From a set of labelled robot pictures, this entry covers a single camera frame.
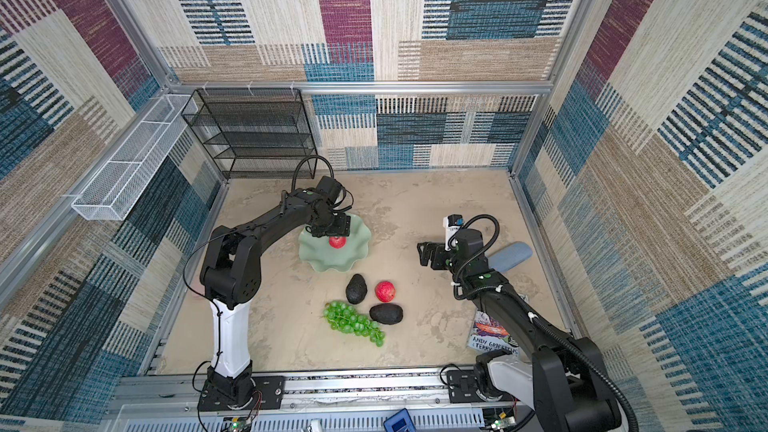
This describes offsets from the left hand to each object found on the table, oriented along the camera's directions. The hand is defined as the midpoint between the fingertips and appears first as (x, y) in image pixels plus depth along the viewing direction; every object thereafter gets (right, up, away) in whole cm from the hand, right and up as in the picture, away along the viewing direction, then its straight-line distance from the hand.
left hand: (341, 227), depth 97 cm
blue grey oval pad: (+52, -9, -4) cm, 53 cm away
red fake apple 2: (+14, -17, -12) cm, 25 cm away
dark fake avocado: (+6, -16, -12) cm, 21 cm away
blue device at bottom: (+18, -39, -32) cm, 54 cm away
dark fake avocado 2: (+14, -22, -16) cm, 31 cm away
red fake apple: (-1, -5, -1) cm, 5 cm away
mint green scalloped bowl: (-6, -9, -2) cm, 11 cm away
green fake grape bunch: (+2, -23, -16) cm, 28 cm away
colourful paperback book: (+41, -27, -18) cm, 52 cm away
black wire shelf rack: (-33, +33, +13) cm, 48 cm away
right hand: (+28, -5, -10) cm, 30 cm away
